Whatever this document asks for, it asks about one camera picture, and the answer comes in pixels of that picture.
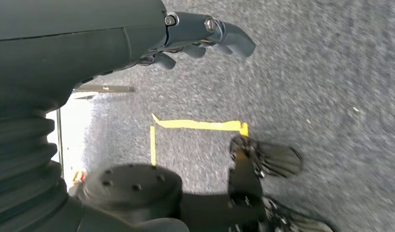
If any steel workbench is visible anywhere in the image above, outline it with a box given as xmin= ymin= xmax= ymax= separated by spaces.
xmin=56 ymin=85 xmax=135 ymax=178

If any yellow floor tape rectangle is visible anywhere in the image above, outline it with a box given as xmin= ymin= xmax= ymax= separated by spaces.
xmin=149 ymin=114 xmax=249 ymax=167

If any black robot left leg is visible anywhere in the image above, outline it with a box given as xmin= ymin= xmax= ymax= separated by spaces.
xmin=181 ymin=150 xmax=268 ymax=232

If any black ribbed robot left foot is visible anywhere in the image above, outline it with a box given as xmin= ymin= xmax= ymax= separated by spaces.
xmin=230 ymin=136 xmax=303 ymax=178

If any black robot hip joint disc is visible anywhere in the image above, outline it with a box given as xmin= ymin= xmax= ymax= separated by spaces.
xmin=77 ymin=164 xmax=183 ymax=225

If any small orange red object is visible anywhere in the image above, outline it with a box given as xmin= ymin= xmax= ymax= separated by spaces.
xmin=72 ymin=170 xmax=87 ymax=184

